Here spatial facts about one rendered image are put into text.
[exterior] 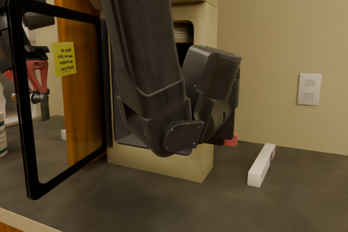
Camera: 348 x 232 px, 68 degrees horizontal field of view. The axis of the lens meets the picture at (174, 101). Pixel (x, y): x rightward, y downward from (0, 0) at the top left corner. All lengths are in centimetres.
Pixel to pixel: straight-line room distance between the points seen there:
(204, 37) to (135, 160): 42
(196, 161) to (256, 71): 49
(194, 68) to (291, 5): 79
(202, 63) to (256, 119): 80
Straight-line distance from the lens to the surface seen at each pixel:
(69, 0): 81
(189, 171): 74
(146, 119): 26
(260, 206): 67
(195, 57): 31
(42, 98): 57
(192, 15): 67
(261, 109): 108
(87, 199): 70
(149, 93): 25
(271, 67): 106
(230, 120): 43
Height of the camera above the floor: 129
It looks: 11 degrees down
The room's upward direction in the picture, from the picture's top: straight up
